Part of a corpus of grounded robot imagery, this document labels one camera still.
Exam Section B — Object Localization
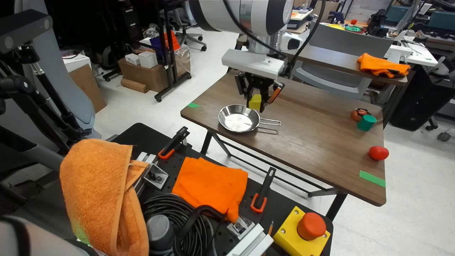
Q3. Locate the yellow emergency stop button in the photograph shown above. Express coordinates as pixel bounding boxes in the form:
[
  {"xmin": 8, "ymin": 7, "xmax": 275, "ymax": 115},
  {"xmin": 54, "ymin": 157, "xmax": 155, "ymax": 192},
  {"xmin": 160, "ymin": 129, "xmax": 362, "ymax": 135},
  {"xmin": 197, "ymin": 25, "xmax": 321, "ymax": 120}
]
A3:
[{"xmin": 273, "ymin": 206, "xmax": 331, "ymax": 256}]

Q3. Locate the green tape marker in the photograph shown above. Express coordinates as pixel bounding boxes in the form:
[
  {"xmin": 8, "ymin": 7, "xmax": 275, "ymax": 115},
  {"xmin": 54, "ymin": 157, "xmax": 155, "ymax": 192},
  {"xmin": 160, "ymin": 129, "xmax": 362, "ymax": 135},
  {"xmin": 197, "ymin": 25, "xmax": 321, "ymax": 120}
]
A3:
[
  {"xmin": 358, "ymin": 170, "xmax": 385, "ymax": 187},
  {"xmin": 187, "ymin": 102, "xmax": 199, "ymax": 109}
]

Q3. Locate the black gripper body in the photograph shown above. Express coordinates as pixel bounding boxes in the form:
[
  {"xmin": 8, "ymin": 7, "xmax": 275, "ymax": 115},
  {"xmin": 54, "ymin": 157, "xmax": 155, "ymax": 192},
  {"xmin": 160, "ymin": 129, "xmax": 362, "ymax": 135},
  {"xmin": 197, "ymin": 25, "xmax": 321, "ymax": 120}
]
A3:
[{"xmin": 236, "ymin": 72, "xmax": 284, "ymax": 98}]

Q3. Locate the black coiled cable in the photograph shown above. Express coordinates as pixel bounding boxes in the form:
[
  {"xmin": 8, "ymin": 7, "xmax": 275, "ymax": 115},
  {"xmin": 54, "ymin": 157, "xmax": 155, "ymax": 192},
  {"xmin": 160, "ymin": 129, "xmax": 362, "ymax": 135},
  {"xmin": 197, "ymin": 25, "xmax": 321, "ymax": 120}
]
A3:
[{"xmin": 140, "ymin": 192, "xmax": 224, "ymax": 256}]

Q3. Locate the yellow block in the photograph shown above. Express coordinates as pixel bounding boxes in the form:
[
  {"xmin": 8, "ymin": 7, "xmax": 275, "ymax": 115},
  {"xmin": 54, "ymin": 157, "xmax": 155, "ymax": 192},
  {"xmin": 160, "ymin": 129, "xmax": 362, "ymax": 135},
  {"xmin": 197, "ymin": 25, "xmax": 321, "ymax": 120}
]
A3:
[{"xmin": 248, "ymin": 93, "xmax": 261, "ymax": 110}]

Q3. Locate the orange clamp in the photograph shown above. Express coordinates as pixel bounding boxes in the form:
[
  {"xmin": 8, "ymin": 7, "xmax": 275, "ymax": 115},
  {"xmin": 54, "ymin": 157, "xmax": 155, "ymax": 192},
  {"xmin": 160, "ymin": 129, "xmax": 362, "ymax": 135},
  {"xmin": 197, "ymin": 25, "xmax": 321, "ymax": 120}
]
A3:
[
  {"xmin": 157, "ymin": 126, "xmax": 189, "ymax": 160},
  {"xmin": 250, "ymin": 167, "xmax": 275, "ymax": 214}
]

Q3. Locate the orange cloth on shelf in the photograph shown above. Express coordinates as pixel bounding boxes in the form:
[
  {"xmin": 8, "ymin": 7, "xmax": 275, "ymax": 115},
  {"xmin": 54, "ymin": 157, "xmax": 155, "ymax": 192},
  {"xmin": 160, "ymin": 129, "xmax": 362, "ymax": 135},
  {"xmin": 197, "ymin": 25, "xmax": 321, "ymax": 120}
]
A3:
[{"xmin": 356, "ymin": 52, "xmax": 411, "ymax": 78}]

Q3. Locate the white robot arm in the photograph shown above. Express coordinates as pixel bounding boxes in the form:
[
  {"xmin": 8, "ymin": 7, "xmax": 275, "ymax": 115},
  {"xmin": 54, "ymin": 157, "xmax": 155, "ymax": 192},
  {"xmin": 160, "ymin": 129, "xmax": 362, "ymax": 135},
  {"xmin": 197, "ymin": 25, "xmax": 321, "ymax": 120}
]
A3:
[{"xmin": 189, "ymin": 0, "xmax": 307, "ymax": 110}]

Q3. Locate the teal green block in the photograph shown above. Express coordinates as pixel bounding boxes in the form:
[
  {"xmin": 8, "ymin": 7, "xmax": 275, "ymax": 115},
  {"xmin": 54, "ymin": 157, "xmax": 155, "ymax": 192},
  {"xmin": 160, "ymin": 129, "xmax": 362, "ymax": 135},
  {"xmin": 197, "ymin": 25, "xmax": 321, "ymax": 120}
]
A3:
[{"xmin": 356, "ymin": 113, "xmax": 378, "ymax": 130}]

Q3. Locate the cardboard box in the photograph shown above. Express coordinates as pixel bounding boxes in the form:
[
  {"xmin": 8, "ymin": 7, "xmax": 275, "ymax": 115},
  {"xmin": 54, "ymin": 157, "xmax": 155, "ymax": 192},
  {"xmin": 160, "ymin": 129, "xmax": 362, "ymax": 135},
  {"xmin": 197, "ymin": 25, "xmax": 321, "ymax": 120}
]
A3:
[{"xmin": 118, "ymin": 45, "xmax": 190, "ymax": 92}]

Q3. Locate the white camera mount bar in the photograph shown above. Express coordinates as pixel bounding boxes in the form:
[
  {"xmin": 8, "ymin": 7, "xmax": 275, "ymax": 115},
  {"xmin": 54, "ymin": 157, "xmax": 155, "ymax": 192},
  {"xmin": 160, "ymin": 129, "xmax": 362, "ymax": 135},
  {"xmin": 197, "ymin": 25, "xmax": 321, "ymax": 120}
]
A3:
[{"xmin": 221, "ymin": 49, "xmax": 284, "ymax": 79}]

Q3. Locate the silver metal pan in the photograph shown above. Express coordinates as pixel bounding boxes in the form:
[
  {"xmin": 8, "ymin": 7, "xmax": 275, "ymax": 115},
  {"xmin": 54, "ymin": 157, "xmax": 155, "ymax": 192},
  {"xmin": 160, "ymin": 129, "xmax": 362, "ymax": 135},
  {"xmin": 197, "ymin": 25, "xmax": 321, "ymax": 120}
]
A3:
[{"xmin": 217, "ymin": 103, "xmax": 281, "ymax": 135}]

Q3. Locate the orange folded cloth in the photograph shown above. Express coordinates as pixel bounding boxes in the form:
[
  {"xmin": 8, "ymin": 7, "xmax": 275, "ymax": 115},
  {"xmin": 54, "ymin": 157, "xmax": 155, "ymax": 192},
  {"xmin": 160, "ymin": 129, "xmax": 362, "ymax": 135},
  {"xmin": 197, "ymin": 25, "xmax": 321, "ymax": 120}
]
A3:
[{"xmin": 172, "ymin": 156, "xmax": 248, "ymax": 223}]

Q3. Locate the brown orange round toy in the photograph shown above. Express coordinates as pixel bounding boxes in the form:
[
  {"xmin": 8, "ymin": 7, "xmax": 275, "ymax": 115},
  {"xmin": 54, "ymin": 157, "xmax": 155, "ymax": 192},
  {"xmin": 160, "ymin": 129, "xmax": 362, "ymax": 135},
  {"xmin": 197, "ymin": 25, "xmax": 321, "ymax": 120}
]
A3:
[{"xmin": 351, "ymin": 108, "xmax": 368, "ymax": 122}]

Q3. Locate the orange towel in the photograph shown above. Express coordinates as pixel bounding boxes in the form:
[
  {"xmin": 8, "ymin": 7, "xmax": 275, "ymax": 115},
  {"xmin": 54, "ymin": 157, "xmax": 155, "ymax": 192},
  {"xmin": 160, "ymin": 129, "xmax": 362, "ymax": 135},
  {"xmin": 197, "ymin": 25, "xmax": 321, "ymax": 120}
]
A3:
[{"xmin": 59, "ymin": 139, "xmax": 149, "ymax": 256}]

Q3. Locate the red ball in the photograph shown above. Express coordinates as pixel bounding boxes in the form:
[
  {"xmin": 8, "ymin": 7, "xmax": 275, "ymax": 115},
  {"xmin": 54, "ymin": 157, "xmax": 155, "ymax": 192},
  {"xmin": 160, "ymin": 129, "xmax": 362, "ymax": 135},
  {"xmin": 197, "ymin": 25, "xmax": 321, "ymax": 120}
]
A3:
[{"xmin": 368, "ymin": 145, "xmax": 389, "ymax": 160}]

